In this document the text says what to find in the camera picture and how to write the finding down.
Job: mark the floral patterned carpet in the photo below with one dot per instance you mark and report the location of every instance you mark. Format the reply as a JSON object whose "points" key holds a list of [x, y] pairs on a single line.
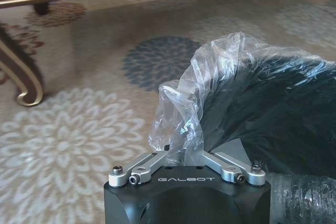
{"points": [[78, 134]]}

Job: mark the clear plastic bin liner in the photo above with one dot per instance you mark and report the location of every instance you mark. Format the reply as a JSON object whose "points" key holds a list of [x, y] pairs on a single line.
{"points": [[210, 85]]}

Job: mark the dark wood table gold trim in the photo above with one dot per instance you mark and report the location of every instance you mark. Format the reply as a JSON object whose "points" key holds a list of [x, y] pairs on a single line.
{"points": [[23, 51]]}

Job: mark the black mesh trash bin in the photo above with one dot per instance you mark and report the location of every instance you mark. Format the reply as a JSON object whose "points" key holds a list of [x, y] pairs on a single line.
{"points": [[275, 124]]}

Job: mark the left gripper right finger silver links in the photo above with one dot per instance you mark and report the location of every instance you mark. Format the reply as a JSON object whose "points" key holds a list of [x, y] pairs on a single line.
{"points": [[231, 169]]}

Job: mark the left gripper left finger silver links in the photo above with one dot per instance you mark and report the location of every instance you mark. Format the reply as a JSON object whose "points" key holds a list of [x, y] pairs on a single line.
{"points": [[143, 166]]}

